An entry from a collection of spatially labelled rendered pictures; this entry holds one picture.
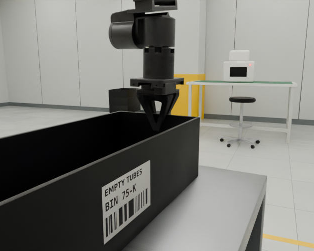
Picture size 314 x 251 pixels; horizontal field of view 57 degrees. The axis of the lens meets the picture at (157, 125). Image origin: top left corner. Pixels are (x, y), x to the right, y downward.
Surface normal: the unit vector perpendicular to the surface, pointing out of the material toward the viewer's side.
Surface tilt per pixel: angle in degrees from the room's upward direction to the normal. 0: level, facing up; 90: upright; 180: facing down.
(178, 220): 0
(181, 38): 90
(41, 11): 90
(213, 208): 0
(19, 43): 90
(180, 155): 90
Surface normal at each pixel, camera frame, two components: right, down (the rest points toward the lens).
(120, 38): -0.55, 0.44
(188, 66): -0.39, 0.18
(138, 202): 0.89, 0.09
